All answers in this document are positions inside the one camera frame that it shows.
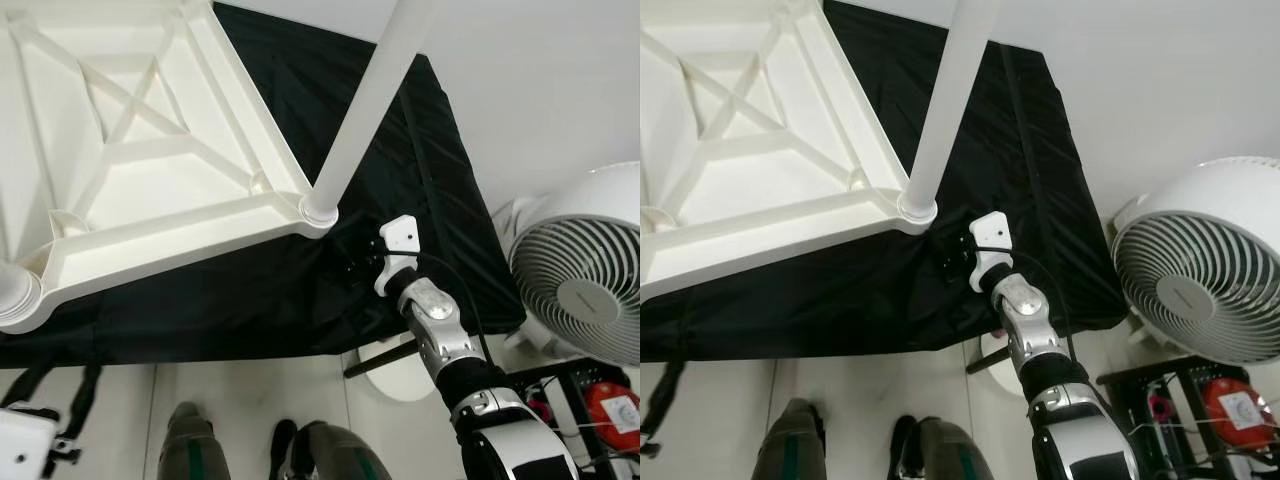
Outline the red round device white label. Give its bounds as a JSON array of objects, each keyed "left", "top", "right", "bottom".
[
  {"left": 1200, "top": 378, "right": 1278, "bottom": 453},
  {"left": 583, "top": 380, "right": 640, "bottom": 453}
]

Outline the dark grey robot foot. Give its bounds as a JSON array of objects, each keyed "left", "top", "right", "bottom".
[
  {"left": 272, "top": 418, "right": 393, "bottom": 480},
  {"left": 750, "top": 398, "right": 829, "bottom": 480},
  {"left": 158, "top": 400, "right": 233, "bottom": 480},
  {"left": 888, "top": 415, "right": 1003, "bottom": 480}
]

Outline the black metal table leg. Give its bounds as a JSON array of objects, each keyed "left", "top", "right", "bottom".
[
  {"left": 343, "top": 338, "right": 421, "bottom": 379},
  {"left": 966, "top": 345, "right": 1013, "bottom": 377}
]

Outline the dark grey robot left foot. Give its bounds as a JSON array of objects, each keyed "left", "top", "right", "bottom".
[
  {"left": 750, "top": 398, "right": 829, "bottom": 480},
  {"left": 158, "top": 400, "right": 233, "bottom": 480}
]

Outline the dark grey robot right foot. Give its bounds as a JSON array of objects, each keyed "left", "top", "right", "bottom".
[
  {"left": 888, "top": 415, "right": 1003, "bottom": 480},
  {"left": 272, "top": 418, "right": 393, "bottom": 480}
]

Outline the black tablecloth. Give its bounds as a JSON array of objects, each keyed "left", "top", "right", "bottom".
[
  {"left": 640, "top": 0, "right": 1131, "bottom": 364},
  {"left": 0, "top": 0, "right": 528, "bottom": 369}
]

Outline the white floor fan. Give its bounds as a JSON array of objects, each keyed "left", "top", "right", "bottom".
[
  {"left": 1110, "top": 155, "right": 1280, "bottom": 366},
  {"left": 493, "top": 162, "right": 640, "bottom": 367}
]

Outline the white plastic table top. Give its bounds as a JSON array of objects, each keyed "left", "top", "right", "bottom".
[
  {"left": 640, "top": 0, "right": 939, "bottom": 301},
  {"left": 0, "top": 0, "right": 339, "bottom": 336}
]

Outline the white round floor base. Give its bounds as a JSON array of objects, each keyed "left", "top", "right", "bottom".
[{"left": 355, "top": 345, "right": 441, "bottom": 404}]

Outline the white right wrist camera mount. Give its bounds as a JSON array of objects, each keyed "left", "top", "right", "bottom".
[
  {"left": 967, "top": 211, "right": 1014, "bottom": 294},
  {"left": 374, "top": 214, "right": 422, "bottom": 299}
]

